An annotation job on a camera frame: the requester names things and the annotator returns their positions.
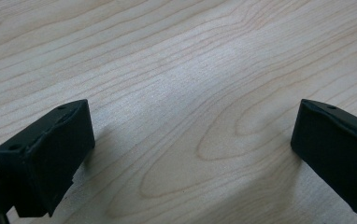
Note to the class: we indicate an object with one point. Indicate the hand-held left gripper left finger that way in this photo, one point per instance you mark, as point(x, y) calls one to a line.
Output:
point(52, 155)

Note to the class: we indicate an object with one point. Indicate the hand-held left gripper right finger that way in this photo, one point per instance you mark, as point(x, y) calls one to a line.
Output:
point(338, 149)

